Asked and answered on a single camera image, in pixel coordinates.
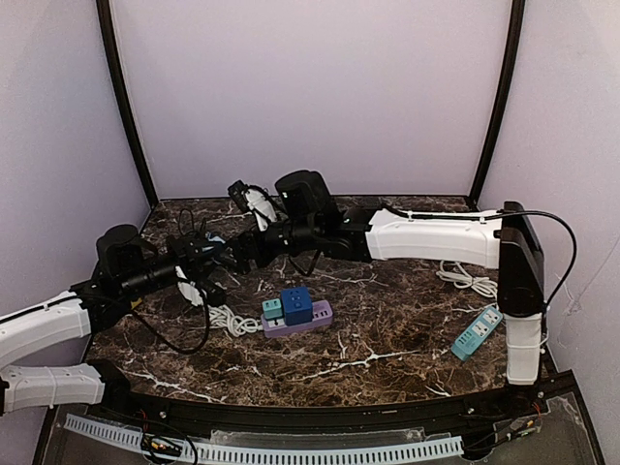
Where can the teal power strip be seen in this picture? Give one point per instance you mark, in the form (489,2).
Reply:
(488,317)

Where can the light blue charger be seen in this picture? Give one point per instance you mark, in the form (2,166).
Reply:
(212,237)

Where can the purple power strip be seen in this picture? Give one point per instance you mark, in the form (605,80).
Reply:
(224,318)

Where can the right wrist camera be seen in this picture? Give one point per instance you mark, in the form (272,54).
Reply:
(304,192)

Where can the teal charger plug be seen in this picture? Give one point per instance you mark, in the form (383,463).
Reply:
(272,309)

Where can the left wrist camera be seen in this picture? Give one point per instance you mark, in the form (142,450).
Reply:
(119,250)

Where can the left black frame post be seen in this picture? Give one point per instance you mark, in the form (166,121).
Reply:
(120,91)

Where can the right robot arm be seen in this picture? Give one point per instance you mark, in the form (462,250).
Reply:
(307,218)

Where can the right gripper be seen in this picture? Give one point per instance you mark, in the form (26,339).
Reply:
(259,240)

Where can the right black frame post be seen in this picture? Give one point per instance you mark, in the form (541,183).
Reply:
(502,94)

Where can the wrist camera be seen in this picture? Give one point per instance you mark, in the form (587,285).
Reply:
(119,250)
(304,192)

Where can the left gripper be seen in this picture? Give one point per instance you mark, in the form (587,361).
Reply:
(185,262)

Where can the dark blue cube socket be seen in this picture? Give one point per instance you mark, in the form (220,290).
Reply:
(297,306)

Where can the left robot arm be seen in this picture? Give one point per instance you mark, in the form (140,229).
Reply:
(87,308)

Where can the white slotted cable duct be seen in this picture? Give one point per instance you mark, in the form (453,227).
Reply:
(250,448)

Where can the black frame post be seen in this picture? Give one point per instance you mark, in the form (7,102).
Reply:
(502,94)
(120,91)

